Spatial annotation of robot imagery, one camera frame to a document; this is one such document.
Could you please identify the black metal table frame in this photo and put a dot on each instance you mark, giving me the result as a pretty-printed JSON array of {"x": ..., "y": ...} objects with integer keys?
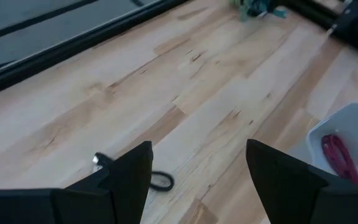
[{"x": 42, "y": 62}]

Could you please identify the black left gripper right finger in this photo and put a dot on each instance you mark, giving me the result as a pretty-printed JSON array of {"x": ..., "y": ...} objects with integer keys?
[{"x": 291, "y": 199}]

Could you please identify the white plastic bin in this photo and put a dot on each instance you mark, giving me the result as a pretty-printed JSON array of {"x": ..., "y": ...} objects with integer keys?
[{"x": 353, "y": 124}]

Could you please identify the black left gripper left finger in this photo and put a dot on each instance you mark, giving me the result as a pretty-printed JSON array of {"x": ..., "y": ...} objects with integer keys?
[{"x": 126, "y": 193}]

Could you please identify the small potted green plant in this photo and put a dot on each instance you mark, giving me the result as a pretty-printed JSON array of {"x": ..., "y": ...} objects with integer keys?
[{"x": 253, "y": 7}]

